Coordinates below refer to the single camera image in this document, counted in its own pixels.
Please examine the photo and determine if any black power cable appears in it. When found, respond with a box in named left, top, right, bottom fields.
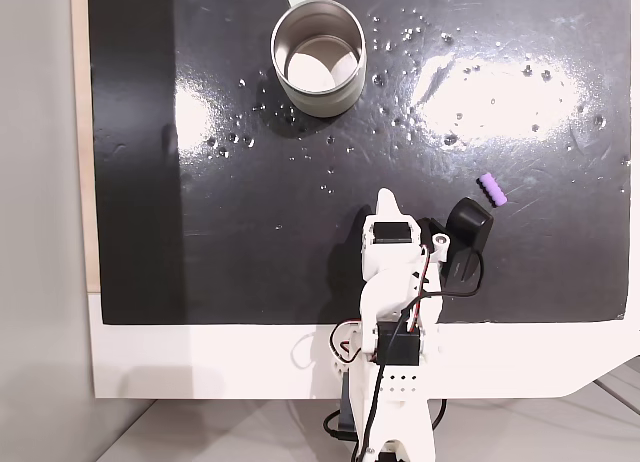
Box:
left=322, top=396, right=448, bottom=442

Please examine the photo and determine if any metal cup with handle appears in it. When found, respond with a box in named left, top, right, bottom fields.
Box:
left=270, top=0, right=370, bottom=119

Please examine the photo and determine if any purple ribbed pen grip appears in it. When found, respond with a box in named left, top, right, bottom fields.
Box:
left=476, top=173, right=508, bottom=210

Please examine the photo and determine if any black oval camera box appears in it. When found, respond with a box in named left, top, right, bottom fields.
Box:
left=439, top=196, right=496, bottom=297

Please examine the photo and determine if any red and white motor cable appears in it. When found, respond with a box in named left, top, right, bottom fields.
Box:
left=327, top=254, right=434, bottom=366

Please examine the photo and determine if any black glossy mat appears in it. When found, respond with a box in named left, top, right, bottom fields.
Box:
left=87, top=0, right=632, bottom=327

